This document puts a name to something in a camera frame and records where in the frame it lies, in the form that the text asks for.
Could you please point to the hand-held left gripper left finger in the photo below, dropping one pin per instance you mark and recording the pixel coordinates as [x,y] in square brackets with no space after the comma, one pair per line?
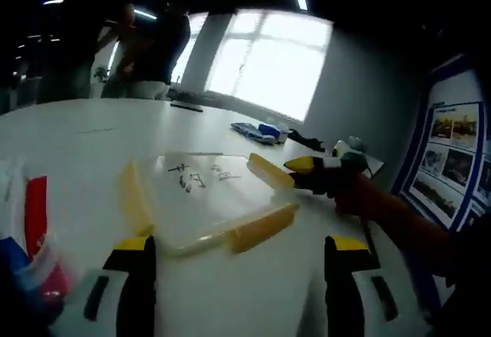
[130,295]

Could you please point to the person's dark clothing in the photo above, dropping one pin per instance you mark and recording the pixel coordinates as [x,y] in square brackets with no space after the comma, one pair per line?
[472,275]

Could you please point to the green potted plant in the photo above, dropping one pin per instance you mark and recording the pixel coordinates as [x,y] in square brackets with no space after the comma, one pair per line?
[101,73]

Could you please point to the clear lid with yellow clips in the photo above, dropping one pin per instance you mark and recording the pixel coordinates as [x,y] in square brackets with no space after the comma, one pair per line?
[207,206]

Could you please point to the person's right hand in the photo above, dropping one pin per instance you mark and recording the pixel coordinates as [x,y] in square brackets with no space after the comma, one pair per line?
[353,195]

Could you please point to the black cloth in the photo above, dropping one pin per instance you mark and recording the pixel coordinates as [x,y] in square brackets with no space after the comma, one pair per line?
[307,141]

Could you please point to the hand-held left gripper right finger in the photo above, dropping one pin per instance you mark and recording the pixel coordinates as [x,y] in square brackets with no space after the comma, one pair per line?
[345,295]

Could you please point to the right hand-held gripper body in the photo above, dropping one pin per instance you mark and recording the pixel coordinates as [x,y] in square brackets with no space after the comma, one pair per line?
[345,152]

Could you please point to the black phone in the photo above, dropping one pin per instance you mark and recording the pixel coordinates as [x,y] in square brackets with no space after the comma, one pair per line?
[186,106]

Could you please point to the blue white tissue pack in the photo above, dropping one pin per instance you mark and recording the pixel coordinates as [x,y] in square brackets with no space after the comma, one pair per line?
[270,131]

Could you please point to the blue bordered wall poster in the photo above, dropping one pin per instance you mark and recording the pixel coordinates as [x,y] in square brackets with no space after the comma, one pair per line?
[449,152]

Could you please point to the clear storage area container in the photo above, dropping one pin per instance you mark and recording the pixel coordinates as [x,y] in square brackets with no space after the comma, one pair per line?
[57,245]

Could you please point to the white flat sheet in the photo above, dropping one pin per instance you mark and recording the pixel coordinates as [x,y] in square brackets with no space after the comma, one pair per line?
[375,166]

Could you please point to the bright window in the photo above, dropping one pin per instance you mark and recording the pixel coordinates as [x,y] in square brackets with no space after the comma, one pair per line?
[268,64]

